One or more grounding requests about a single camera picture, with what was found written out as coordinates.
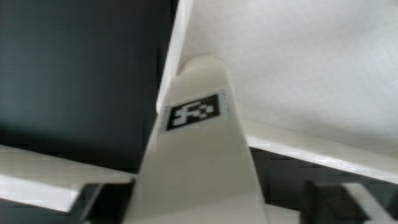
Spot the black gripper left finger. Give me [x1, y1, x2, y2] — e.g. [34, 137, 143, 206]
[68, 182, 134, 224]

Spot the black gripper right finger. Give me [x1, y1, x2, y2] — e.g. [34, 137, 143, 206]
[299, 179, 398, 224]

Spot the white desk leg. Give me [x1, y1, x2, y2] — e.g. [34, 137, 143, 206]
[123, 56, 269, 224]

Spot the white desk tabletop tray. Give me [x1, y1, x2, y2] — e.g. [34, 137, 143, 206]
[164, 0, 398, 184]

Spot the white L-shaped obstacle wall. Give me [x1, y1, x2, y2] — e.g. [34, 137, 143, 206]
[0, 145, 136, 212]

